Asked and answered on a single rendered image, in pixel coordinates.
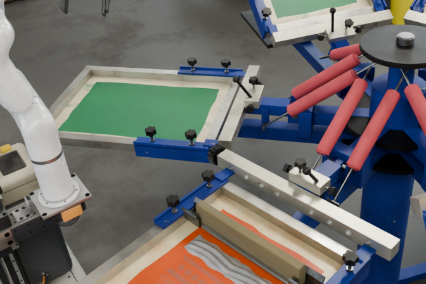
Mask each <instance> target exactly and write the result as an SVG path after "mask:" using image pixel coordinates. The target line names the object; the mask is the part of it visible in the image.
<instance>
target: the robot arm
mask: <svg viewBox="0 0 426 284"><path fill-rule="evenodd" d="M4 1H5V0H0V104H1V105H2V106H3V107H4V108H5V109H7V110H8V111H9V113H10V114H11V115H12V117H13V118H14V120H15V122H16V124H17V126H18V128H19V130H20V132H21V134H22V136H23V139H24V142H25V146H26V148H27V152H28V154H29V158H30V161H31V162H32V166H33V168H34V172H35V175H36V178H37V180H38V183H39V186H40V189H41V190H40V192H39V194H38V199H39V202H40V204H41V205H43V206H45V207H48V208H58V207H63V206H65V205H68V204H69V203H71V202H73V201H74V200H75V199H76V198H77V196H78V195H79V192H80V189H79V185H78V184H77V182H75V181H74V180H72V179H71V176H70V173H69V169H68V166H67V162H66V160H65V156H64V153H63V150H62V147H61V143H60V139H59V135H58V128H57V125H56V122H55V120H54V118H53V116H52V114H51V113H50V111H49V110H48V108H47V107H46V106H45V104H44V103H43V101H42V100H41V99H40V97H39V96H38V94H37V93H36V92H35V90H34V88H33V87H32V86H31V85H30V83H29V82H28V80H27V79H26V77H25V76H24V75H23V73H22V72H21V71H20V70H19V69H17V68H16V67H15V66H14V64H13V63H12V61H11V60H10V58H9V51H10V48H11V46H12V44H13V41H14V38H15V32H14V29H13V27H12V25H11V24H10V22H9V21H8V19H7V18H6V17H5V12H4ZM109 4H110V0H102V9H101V14H102V15H103V17H106V13H108V12H109ZM60 9H61V10H62V12H64V14H67V13H68V0H61V2H60Z"/></svg>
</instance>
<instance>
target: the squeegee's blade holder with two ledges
mask: <svg viewBox="0 0 426 284"><path fill-rule="evenodd" d="M201 227H202V229H204V230H205V231H207V232H208V233H210V234H211V235H213V236H214V237H216V238H217V239H219V240H220V241H222V242H223V243H225V244H226V245H228V246H229V247H231V248H232V249H234V250H235V251H237V252H238V253H240V254H241V255H243V256H244V257H246V258H247V259H249V260H250V261H252V262H253V263H255V264H256V265H258V266H259V267H261V268H262V269H264V270H265V271H267V272H268V273H270V274H271V275H273V276H274V277H276V278H277V279H279V280H280V281H282V282H283V283H285V284H290V281H289V280H288V278H286V277H284V276H283V275H282V274H280V273H279V272H277V271H275V270H274V269H273V268H271V267H269V266H268V265H267V264H265V263H263V262H262V261H260V260H258V259H257V258H256V257H254V256H253V255H251V254H250V253H248V252H247V251H245V250H244V249H242V248H240V247H239V246H237V245H236V244H234V243H233V242H231V241H230V240H228V239H227V238H225V237H224V236H223V235H221V234H219V233H218V232H216V231H214V230H213V229H212V228H210V227H208V226H207V225H206V224H202V225H201Z"/></svg>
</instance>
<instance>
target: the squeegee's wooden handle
mask: <svg viewBox="0 0 426 284"><path fill-rule="evenodd" d="M196 210H197V216H198V217H200V222H201V224H206V225H207V226H208V227H210V228H212V229H213V230H214V231H216V232H218V233H219V234H221V235H223V236H224V237H225V238H227V239H228V240H230V241H231V242H233V243H234V244H236V245H237V246H239V247H240V248H242V249H244V250H245V251H247V252H248V253H250V254H251V255H253V256H254V257H256V258H257V259H258V260H260V261H262V262H263V263H265V264H267V265H268V266H269V267H271V268H273V269H274V270H275V271H277V272H279V273H280V274H282V275H283V276H284V277H286V278H288V279H289V278H293V279H295V280H297V281H298V282H300V283H301V284H304V283H305V282H306V265H305V264H304V263H302V262H300V261H299V260H297V259H296V258H294V257H292V256H291V255H290V254H288V253H286V252H284V251H283V250H282V249H280V248H278V247H277V246H275V245H273V244H272V243H270V242H268V241H267V240H265V239H263V238H262V237H261V236H259V235H257V234H256V233H254V232H253V231H251V230H249V229H248V228H246V227H244V226H243V225H241V224H240V223H238V222H236V221H235V220H233V219H232V218H230V217H228V216H227V215H225V214H223V213H222V212H220V211H219V210H217V209H215V208H214V207H212V206H211V205H209V204H207V203H206V202H204V201H203V200H201V201H199V202H198V203H197V204H196Z"/></svg>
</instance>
